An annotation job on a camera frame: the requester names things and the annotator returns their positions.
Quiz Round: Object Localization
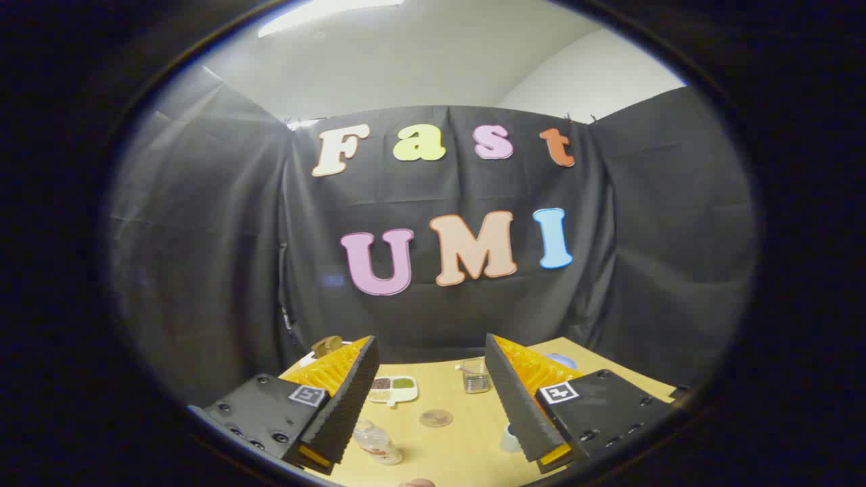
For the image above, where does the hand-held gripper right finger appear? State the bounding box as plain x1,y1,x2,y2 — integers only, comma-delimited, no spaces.
484,333,677,474

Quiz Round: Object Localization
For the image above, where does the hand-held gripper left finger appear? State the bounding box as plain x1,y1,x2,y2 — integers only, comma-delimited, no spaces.
188,335,381,476

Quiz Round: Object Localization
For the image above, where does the clear plastic juice bottle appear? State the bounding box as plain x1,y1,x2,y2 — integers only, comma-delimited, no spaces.
353,419,404,466

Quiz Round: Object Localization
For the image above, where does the white divided dish with beans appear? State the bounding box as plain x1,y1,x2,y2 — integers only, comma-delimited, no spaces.
367,376,419,408

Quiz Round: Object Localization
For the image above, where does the white toaster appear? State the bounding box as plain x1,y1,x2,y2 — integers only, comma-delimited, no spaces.
300,342,352,368

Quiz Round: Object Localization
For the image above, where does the wooden table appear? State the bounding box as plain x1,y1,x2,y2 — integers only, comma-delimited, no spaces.
279,337,677,487

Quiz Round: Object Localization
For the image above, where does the black backdrop cloth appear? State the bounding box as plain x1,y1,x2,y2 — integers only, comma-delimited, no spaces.
108,64,758,407

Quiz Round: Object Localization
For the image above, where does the ceiling light panel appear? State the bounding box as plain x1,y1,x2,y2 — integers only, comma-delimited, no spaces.
257,0,407,38

